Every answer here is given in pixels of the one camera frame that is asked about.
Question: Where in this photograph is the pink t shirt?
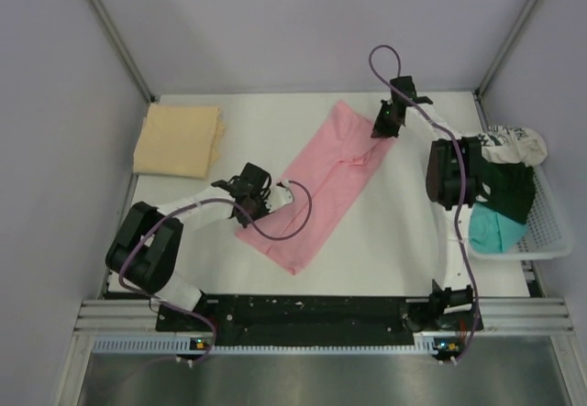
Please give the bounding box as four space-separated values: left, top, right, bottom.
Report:
236 101 393 275

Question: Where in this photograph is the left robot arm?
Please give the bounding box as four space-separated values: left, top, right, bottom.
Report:
105 162 273 330

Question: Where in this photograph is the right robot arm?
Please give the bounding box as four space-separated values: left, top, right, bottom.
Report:
371 76 482 335

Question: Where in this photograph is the folded beige t shirt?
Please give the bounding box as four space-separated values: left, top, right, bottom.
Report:
133 104 226 180

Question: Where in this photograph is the white printed t shirt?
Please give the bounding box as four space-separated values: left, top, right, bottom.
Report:
476 126 548 167

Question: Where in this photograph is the dark green t shirt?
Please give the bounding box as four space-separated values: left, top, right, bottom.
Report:
472 133 536 224

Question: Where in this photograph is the teal t shirt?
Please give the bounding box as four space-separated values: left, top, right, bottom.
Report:
469 203 528 255

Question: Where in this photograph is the white plastic basket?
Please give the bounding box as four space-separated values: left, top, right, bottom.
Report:
469 166 574 261

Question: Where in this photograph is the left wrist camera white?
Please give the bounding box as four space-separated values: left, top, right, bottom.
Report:
266 180 294 213

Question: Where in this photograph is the right corner aluminium post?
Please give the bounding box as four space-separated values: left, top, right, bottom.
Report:
474 0 544 101

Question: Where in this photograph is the corner aluminium post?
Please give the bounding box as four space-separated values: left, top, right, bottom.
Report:
85 0 155 104
474 0 544 101

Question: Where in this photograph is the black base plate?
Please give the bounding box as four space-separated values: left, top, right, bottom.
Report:
156 294 460 346

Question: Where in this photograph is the grey slotted cable duct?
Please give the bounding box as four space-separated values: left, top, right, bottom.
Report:
92 335 460 357

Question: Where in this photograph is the left corner aluminium post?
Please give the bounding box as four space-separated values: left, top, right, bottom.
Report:
85 0 155 104

